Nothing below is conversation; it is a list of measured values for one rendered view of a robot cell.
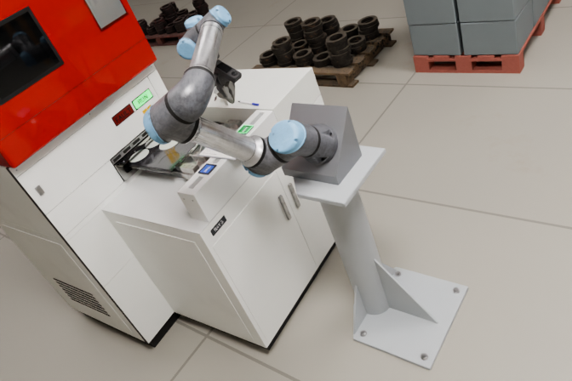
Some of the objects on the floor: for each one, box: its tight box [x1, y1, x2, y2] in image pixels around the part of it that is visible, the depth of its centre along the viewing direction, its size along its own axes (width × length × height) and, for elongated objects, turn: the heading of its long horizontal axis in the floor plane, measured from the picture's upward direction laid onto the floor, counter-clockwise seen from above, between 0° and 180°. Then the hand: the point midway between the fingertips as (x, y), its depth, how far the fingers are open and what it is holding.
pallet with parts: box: [252, 15, 397, 88], centre depth 459 cm, size 82×114×41 cm
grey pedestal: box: [293, 145, 469, 370], centre depth 211 cm, size 51×44×82 cm
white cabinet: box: [103, 94, 336, 350], centre depth 258 cm, size 64×96×82 cm, turn 172°
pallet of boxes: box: [394, 0, 563, 74], centre depth 378 cm, size 120×77×115 cm, turn 169°
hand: (233, 100), depth 203 cm, fingers closed
